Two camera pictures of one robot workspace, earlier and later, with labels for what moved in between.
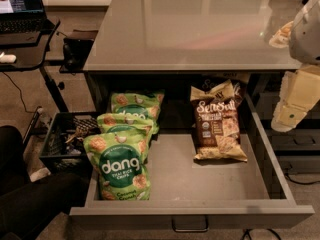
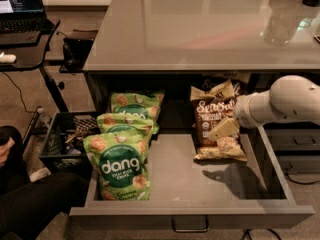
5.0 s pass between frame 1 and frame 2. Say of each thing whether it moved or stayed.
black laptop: stayed
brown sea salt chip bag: stayed
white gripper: moved
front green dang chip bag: stayed
